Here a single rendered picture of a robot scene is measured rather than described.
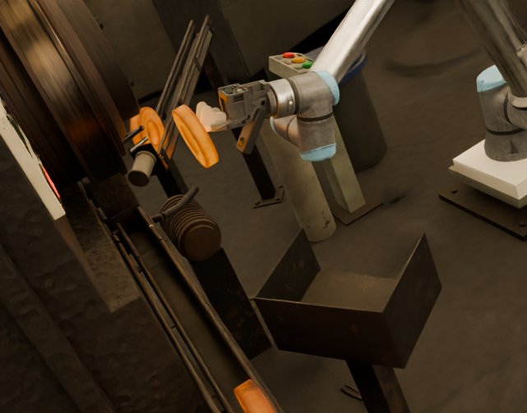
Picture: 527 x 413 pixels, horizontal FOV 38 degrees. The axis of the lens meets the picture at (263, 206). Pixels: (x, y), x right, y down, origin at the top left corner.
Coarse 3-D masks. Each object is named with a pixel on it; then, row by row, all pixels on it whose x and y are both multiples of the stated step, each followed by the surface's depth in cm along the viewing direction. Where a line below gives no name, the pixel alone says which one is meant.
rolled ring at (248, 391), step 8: (248, 384) 117; (256, 384) 117; (240, 392) 116; (248, 392) 115; (256, 392) 115; (240, 400) 115; (248, 400) 114; (256, 400) 113; (264, 400) 113; (248, 408) 113; (256, 408) 112; (264, 408) 112; (272, 408) 112
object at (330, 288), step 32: (288, 256) 150; (416, 256) 137; (288, 288) 151; (320, 288) 155; (352, 288) 152; (384, 288) 150; (416, 288) 137; (288, 320) 141; (320, 320) 136; (352, 320) 132; (384, 320) 127; (416, 320) 137; (320, 352) 142; (352, 352) 137; (384, 352) 133; (384, 384) 155
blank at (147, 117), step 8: (144, 112) 219; (152, 112) 224; (136, 120) 216; (144, 120) 218; (152, 120) 223; (160, 120) 228; (136, 128) 216; (152, 128) 225; (160, 128) 227; (136, 136) 216; (144, 136) 216; (152, 136) 226; (160, 136) 226; (152, 144) 220
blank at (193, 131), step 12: (180, 108) 177; (180, 120) 176; (192, 120) 174; (180, 132) 186; (192, 132) 173; (204, 132) 174; (192, 144) 184; (204, 144) 174; (204, 156) 176; (216, 156) 178
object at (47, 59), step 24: (0, 0) 138; (24, 0) 137; (24, 24) 135; (48, 24) 135; (24, 48) 134; (48, 48) 135; (48, 72) 135; (72, 72) 135; (48, 96) 136; (72, 96) 137; (72, 120) 139; (96, 120) 141; (96, 144) 144; (96, 168) 148; (120, 168) 154
